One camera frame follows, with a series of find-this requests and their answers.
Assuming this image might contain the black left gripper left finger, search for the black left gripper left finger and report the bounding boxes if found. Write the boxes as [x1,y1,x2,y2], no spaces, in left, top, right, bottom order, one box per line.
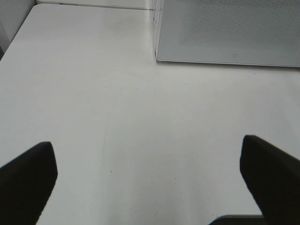
[0,142,58,225]

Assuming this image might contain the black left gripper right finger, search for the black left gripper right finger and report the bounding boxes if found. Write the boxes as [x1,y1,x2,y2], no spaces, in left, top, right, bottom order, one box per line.
[240,135,300,225]

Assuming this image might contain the white microwave oven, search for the white microwave oven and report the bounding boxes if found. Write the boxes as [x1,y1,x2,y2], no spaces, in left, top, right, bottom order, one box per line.
[155,0,300,67]

